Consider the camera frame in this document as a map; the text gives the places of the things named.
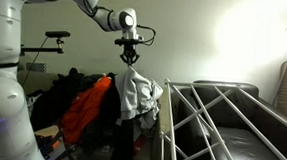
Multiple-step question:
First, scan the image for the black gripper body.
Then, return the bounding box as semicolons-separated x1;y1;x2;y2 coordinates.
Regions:
122;43;140;58

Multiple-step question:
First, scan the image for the grey hooded sweatshirt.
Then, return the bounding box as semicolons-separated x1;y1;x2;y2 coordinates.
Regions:
111;64;165;132

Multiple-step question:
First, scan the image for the black white patterned cloth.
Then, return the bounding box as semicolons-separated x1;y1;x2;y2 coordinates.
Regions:
22;89;45;112

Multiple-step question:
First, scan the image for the orange garment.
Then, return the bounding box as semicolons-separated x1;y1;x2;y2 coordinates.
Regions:
58;73;114;148

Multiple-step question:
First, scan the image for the white clothes drying rack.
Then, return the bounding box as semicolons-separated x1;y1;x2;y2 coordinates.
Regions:
158;77;287;160

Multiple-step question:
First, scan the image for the black clothes pile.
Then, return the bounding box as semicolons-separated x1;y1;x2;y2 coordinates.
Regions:
27;64;142;160

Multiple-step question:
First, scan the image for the red fabric piece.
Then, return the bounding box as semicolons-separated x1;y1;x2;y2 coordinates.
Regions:
132;135;148;155

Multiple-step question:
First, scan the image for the beige sofa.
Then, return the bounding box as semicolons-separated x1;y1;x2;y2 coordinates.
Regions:
11;70;172;160

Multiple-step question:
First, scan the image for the cardboard box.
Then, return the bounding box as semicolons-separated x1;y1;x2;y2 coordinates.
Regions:
31;122;79;160

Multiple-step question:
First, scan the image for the purple item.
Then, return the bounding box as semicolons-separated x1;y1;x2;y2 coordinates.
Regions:
34;134;55;153

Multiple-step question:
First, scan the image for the black leather armchair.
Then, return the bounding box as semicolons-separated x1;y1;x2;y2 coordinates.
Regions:
167;78;287;160

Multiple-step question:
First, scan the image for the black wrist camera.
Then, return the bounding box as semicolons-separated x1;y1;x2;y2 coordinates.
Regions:
114;37;145;47

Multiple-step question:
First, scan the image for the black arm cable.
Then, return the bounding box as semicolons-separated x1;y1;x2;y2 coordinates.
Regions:
135;23;158;47

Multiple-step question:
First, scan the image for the black stereo camera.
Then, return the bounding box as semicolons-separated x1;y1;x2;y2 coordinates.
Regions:
45;29;71;40

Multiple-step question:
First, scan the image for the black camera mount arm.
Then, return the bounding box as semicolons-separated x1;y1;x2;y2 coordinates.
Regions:
19;35;66;56

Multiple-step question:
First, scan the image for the wall vent grille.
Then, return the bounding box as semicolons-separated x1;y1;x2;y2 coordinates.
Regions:
25;61;48;74

